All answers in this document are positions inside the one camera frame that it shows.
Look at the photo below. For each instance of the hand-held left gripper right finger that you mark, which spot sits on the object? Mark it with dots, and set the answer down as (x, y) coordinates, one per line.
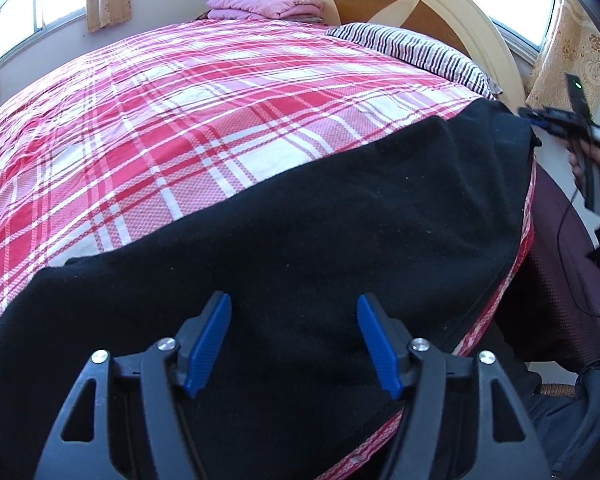
(377, 345)

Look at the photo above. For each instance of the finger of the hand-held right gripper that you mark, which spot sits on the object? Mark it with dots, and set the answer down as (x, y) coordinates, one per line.
(535, 112)
(545, 126)

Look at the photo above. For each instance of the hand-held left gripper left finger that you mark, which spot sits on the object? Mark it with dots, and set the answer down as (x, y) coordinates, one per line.
(207, 345)

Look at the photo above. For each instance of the black pants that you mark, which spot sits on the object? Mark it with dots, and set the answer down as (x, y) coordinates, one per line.
(305, 220)

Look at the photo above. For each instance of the striped pillow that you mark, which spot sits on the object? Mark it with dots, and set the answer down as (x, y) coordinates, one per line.
(420, 47)

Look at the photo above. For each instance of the person's dark jacket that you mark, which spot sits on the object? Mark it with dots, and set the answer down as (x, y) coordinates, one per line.
(580, 425)

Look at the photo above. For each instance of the red plaid bed sheet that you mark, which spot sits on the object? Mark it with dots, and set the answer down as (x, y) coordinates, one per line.
(180, 110)

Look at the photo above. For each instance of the folded pink blanket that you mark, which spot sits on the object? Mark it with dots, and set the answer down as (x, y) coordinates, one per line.
(265, 2)

